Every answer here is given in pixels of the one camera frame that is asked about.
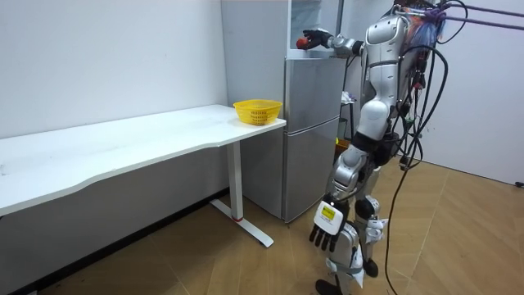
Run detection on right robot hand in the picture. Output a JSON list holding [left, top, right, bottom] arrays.
[[301, 28, 335, 51]]

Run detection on small black stand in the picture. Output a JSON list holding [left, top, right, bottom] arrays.
[[339, 100, 356, 141]]

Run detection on black floor cable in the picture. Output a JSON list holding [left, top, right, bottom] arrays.
[[383, 161, 412, 295]]

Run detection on orange box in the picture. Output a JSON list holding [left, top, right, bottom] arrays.
[[334, 138, 351, 161]]

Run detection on robot legs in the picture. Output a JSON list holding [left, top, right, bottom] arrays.
[[314, 162, 389, 295]]

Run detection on white desk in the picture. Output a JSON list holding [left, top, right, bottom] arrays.
[[0, 103, 287, 249]]

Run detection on robot body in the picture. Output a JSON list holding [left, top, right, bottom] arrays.
[[359, 0, 449, 172]]

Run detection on cable bundle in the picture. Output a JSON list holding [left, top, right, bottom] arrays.
[[393, 0, 524, 33]]

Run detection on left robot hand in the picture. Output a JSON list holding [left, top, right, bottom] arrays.
[[308, 193, 351, 253]]

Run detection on yellow plastic basket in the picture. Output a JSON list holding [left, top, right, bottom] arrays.
[[233, 98, 283, 126]]

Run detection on grey fridge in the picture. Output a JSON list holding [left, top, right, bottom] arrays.
[[220, 0, 349, 225]]

